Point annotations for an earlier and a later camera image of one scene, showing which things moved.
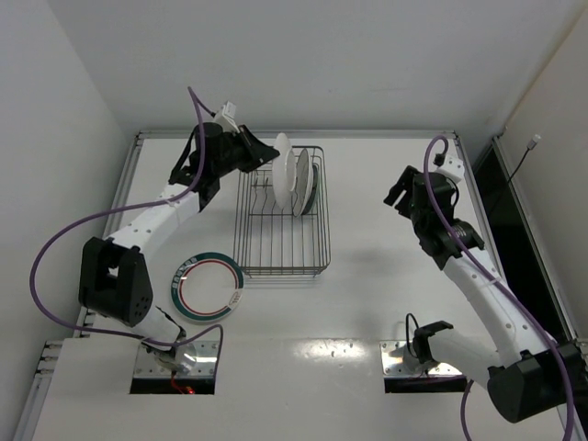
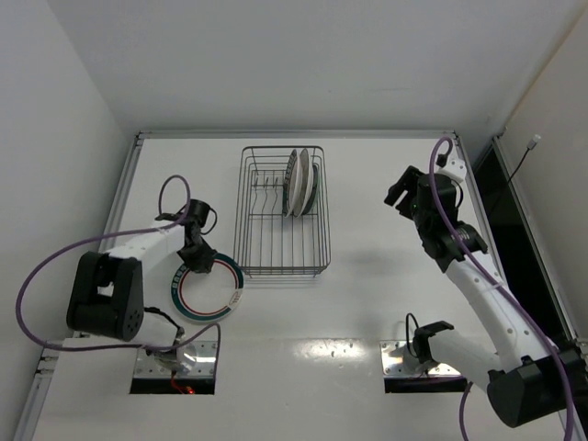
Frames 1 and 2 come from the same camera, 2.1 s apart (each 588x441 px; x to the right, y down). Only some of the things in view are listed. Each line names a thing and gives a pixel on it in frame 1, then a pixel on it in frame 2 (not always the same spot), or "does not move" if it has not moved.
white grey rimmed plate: (304, 183) does not move
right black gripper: (409, 189) does not move
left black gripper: (248, 150) to (197, 256)
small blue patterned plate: (316, 186) does not move
